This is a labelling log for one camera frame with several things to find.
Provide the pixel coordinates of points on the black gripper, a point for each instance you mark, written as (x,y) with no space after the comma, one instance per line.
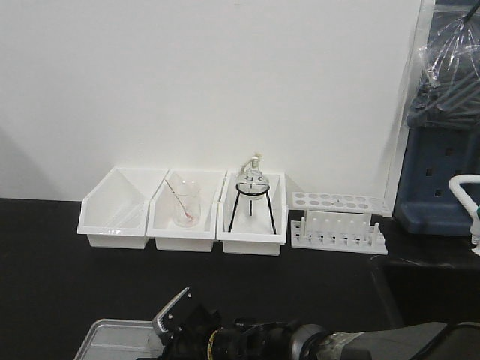
(188,330)

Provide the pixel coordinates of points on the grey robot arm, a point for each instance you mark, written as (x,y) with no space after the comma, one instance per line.
(293,340)

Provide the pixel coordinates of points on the silver metal tray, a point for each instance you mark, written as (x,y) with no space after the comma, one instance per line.
(120,339)

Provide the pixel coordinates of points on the glass beaker in bin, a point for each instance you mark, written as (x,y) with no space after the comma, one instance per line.
(189,194)

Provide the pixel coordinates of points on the white storage bin middle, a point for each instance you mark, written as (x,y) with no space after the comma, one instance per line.
(161,227)

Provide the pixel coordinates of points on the white storage bin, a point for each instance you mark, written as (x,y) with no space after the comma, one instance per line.
(116,212)
(253,227)
(161,227)

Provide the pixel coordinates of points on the glass stirring rod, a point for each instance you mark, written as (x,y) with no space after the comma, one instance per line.
(186,214)

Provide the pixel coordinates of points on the white storage bin right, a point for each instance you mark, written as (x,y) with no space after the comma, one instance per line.
(253,227)

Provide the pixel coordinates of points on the white storage bin left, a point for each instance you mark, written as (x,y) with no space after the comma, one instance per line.
(116,212)

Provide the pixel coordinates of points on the round bottom glass flask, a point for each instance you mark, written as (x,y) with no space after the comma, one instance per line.
(251,175)

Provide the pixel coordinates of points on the white test tube rack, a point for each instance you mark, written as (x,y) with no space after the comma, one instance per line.
(338,222)

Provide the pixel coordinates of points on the white lab faucet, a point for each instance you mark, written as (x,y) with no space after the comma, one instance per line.
(455,186)

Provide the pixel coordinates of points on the blue plastic crate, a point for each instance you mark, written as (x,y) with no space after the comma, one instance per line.
(433,155)

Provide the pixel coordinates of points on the clear plastic bag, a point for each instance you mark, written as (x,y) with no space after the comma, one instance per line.
(447,95)

